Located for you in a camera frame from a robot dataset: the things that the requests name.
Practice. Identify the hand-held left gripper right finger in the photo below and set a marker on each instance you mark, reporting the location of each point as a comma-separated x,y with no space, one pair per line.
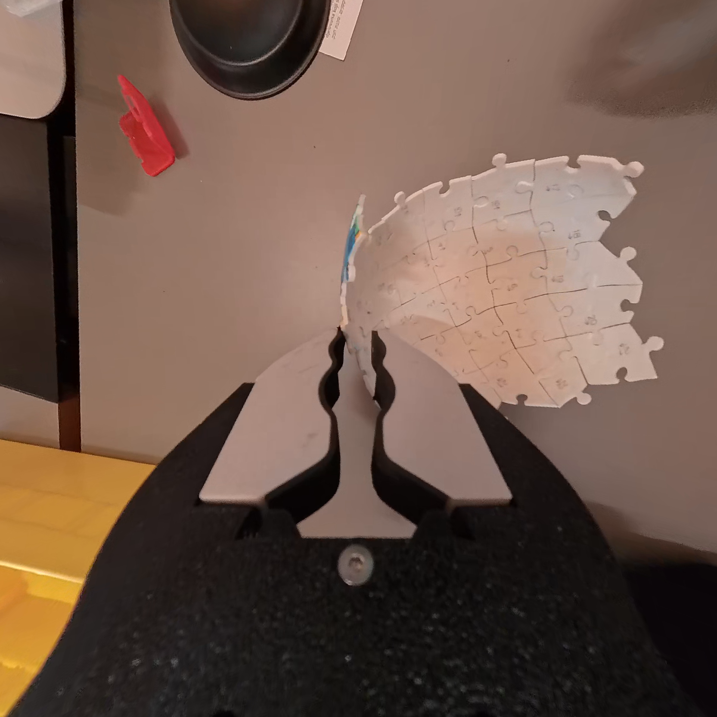
442,442

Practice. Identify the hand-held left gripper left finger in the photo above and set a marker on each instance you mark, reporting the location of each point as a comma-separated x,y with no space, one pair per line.
274,437

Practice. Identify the partly built puzzle ball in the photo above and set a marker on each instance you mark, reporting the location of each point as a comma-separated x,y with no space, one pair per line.
504,280

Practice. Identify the yellow plastic bin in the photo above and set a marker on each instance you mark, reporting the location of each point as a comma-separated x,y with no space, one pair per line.
56,504

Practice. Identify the red plastic piece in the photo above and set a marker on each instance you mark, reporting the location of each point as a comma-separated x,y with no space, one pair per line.
145,134

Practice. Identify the black round stand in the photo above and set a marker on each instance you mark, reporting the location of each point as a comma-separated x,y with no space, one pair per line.
252,50

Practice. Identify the white printed leaflet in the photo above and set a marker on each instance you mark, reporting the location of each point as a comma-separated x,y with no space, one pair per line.
341,28

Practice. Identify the white tray with clear clips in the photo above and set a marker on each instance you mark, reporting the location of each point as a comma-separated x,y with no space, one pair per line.
28,61

